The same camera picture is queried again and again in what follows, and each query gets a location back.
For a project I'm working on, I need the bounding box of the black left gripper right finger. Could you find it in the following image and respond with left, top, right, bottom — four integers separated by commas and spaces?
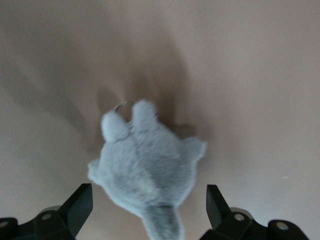
199, 183, 310, 240

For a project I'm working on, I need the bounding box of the grey plush toy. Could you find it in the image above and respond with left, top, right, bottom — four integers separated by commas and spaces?
86, 98, 208, 240

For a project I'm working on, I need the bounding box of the brown table cover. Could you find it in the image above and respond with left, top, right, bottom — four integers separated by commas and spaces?
0, 0, 320, 240

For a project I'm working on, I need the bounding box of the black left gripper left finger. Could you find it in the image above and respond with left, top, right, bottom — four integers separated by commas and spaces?
0, 183, 94, 240

